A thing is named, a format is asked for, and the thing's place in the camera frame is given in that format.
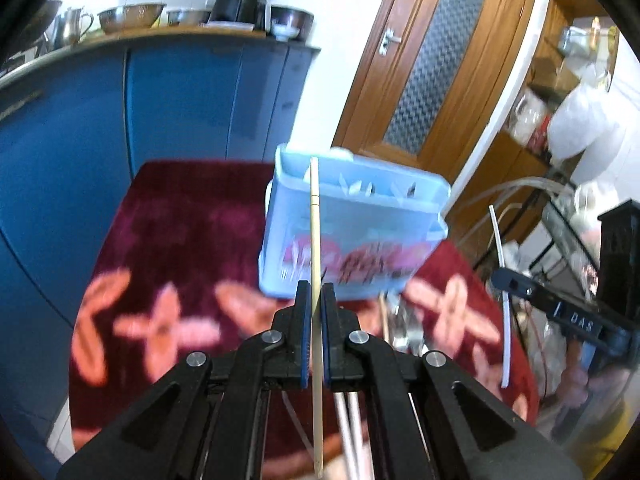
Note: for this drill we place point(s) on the light blue utensil holder box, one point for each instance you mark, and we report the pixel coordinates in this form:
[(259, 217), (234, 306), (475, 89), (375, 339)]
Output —
[(360, 220)]

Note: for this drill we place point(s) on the white plate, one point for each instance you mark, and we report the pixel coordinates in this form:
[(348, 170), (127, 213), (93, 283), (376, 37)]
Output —
[(227, 25)]

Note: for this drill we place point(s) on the blue kitchen cabinet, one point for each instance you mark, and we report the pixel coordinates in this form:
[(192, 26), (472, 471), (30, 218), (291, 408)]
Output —
[(75, 135)]

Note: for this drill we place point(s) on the large white plastic bag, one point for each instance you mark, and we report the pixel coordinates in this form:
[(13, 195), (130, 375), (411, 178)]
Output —
[(585, 125)]

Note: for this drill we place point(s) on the black air fryer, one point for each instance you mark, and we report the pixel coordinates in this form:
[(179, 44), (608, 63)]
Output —
[(240, 2)]

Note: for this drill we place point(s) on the small white plastic bag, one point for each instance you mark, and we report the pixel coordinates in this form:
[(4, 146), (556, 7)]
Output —
[(592, 195)]

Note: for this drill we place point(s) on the wooden door with glass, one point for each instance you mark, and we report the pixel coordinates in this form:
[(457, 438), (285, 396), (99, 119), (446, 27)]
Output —
[(370, 85)]

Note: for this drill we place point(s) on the small white bowl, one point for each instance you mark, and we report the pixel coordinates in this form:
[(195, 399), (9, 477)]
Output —
[(286, 34)]

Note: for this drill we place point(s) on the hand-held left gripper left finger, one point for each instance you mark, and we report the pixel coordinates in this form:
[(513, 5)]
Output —
[(302, 340)]

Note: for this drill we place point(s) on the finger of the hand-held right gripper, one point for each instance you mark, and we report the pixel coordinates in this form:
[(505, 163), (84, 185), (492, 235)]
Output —
[(520, 287)]

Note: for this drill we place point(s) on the steel pitcher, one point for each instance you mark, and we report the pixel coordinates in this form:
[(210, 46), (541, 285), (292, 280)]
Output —
[(70, 27)]

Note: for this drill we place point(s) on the clear plastic bag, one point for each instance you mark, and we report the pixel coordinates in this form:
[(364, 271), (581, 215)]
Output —
[(527, 120)]

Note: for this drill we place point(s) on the steel bowl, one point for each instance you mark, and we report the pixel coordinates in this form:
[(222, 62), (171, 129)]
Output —
[(187, 16), (295, 17), (131, 16)]

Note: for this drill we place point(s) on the wooden shelf unit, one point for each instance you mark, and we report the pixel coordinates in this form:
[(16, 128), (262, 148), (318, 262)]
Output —
[(510, 160)]

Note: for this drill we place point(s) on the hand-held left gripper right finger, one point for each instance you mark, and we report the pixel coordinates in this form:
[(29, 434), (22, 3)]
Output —
[(327, 340)]

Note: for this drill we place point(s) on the red floral blanket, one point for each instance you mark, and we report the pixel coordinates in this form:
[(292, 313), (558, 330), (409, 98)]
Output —
[(175, 240)]

